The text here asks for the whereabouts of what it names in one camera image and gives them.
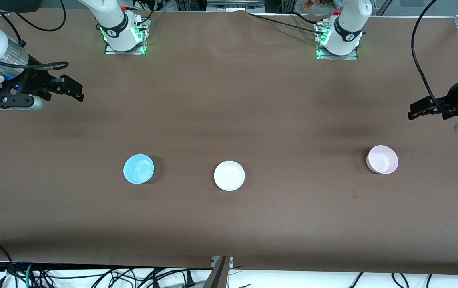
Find long black base cable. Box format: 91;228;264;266
248;13;325;35

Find short black base cable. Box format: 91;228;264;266
289;11;326;24

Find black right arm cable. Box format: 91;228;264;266
0;0;70;72

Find black right base cable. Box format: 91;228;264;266
135;7;164;30

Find pink bowl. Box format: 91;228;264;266
366;145;399;174

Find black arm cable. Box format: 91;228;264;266
0;0;70;72
411;0;454;116

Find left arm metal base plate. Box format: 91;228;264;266
315;20;359;61

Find white plate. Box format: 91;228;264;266
214;160;245;191

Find blue bowl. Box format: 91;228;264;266
123;154;155;184

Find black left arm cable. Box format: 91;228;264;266
411;0;454;116

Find silver metal rail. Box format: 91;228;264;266
207;0;266;12

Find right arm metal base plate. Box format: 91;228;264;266
104;16;150;56

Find grey metal post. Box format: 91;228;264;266
204;256;234;288

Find brown table cover sheet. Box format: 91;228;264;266
0;9;458;276

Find colourful background items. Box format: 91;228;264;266
303;0;346;11

